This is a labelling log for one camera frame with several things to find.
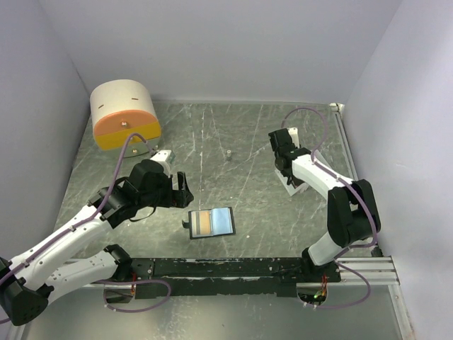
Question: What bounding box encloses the gold VIP card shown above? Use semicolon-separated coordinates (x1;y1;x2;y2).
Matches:
191;210;212;237

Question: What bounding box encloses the black leather card holder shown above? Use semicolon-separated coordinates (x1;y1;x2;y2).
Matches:
182;207;236;239

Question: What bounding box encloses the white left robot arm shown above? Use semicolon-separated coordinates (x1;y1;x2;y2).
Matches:
1;159;194;326

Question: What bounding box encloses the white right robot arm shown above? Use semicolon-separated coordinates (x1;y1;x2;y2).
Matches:
268;128;381;282

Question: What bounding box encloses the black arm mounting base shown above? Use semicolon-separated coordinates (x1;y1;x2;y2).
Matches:
107;257;340;299

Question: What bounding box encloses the beige orange mini drawer cabinet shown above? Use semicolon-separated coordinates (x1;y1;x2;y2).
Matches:
90;79;161;157

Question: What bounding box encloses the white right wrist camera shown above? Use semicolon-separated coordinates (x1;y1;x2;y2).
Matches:
287;127;300;149

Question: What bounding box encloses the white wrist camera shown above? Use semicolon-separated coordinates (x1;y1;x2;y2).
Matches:
287;127;300;149
151;149;176;176

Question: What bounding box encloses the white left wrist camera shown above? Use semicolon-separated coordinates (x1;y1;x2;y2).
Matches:
151;149;176;176

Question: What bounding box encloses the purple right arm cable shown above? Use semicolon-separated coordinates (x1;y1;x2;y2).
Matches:
281;108;379;310

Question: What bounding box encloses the aluminium rail frame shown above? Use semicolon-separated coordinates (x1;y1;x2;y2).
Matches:
328;102;415;340

